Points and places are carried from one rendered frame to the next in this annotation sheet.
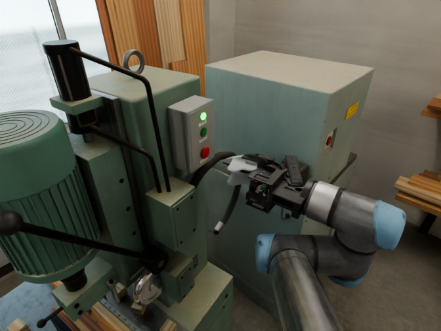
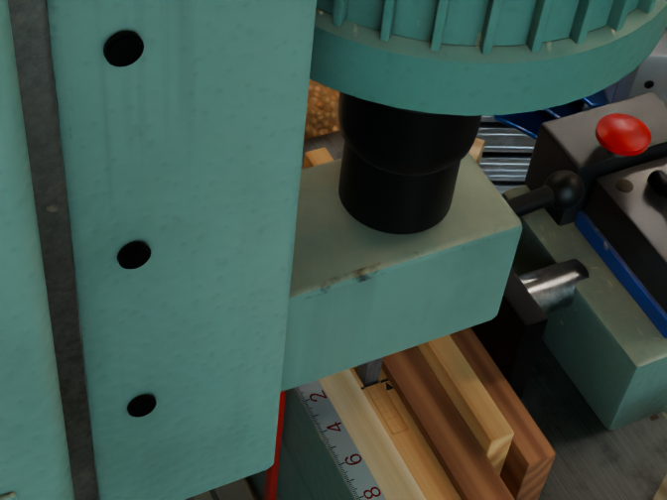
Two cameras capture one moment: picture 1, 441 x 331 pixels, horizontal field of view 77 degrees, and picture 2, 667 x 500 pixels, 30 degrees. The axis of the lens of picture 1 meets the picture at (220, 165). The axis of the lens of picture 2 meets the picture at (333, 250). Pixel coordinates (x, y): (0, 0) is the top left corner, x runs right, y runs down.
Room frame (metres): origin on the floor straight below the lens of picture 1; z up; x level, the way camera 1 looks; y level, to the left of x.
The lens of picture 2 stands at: (0.80, 0.50, 1.47)
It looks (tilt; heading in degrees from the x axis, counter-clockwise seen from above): 48 degrees down; 204
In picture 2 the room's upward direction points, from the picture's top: 7 degrees clockwise
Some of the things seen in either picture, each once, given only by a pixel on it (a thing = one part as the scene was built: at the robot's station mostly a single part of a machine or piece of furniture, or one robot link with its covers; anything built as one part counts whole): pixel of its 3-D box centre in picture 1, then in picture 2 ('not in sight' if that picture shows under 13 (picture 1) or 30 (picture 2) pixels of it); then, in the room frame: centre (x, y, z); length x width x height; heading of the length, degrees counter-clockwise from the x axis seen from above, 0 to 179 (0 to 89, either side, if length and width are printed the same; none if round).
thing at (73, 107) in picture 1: (76, 88); not in sight; (0.54, 0.28, 1.54); 0.08 x 0.08 x 0.17; 55
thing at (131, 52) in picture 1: (134, 64); not in sight; (0.67, 0.20, 1.55); 0.06 x 0.02 x 0.06; 145
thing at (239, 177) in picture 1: (235, 177); not in sight; (0.51, -0.04, 1.34); 0.09 x 0.06 x 0.03; 55
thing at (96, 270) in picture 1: (88, 288); (343, 270); (0.44, 0.35, 1.03); 0.14 x 0.07 x 0.09; 145
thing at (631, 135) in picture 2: not in sight; (622, 134); (0.26, 0.43, 1.02); 0.03 x 0.03 x 0.01
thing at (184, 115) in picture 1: (193, 134); not in sight; (0.61, 0.07, 1.40); 0.10 x 0.06 x 0.16; 145
